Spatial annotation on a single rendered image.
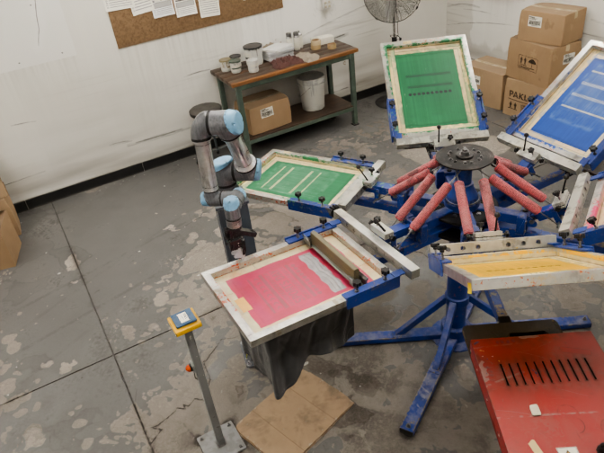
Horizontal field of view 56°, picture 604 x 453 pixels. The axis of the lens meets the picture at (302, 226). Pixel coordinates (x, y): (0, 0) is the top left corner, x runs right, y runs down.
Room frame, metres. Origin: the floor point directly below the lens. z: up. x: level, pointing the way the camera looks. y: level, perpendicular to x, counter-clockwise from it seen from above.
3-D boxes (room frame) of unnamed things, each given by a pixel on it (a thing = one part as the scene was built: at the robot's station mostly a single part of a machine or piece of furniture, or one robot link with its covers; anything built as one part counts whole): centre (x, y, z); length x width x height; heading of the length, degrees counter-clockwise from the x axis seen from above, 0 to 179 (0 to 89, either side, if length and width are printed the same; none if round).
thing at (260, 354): (2.06, 0.31, 0.74); 0.45 x 0.03 x 0.43; 26
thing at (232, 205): (2.36, 0.32, 1.34); 0.09 x 0.08 x 0.11; 167
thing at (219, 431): (2.05, 0.61, 0.48); 0.22 x 0.22 x 0.96; 26
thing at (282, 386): (1.98, 0.01, 0.74); 0.46 x 0.04 x 0.42; 116
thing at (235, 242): (2.35, 0.34, 1.19); 0.09 x 0.08 x 0.12; 116
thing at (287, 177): (3.16, -0.15, 1.05); 1.08 x 0.61 x 0.23; 56
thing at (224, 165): (2.73, 0.37, 1.37); 0.13 x 0.12 x 0.14; 77
